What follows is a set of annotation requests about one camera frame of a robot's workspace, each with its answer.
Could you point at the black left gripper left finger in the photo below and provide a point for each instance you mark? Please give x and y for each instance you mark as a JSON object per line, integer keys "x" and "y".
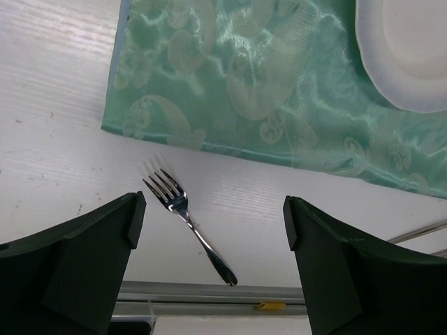
{"x": 66, "y": 279}

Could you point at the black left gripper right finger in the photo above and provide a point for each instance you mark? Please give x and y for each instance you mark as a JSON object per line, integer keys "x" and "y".
{"x": 355, "y": 283}

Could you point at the silver spoon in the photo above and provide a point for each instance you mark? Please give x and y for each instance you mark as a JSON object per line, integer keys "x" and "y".
{"x": 425, "y": 230}

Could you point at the white round plate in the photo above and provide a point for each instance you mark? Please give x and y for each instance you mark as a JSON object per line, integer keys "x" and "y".
{"x": 403, "y": 50}

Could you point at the silver fork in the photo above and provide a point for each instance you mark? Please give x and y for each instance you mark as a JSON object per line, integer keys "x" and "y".
{"x": 174, "y": 199}

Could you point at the green patterned placemat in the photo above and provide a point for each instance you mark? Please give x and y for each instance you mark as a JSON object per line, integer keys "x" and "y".
{"x": 278, "y": 82}

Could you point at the aluminium table rail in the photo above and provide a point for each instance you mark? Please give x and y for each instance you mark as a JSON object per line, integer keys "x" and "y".
{"x": 142, "y": 300}

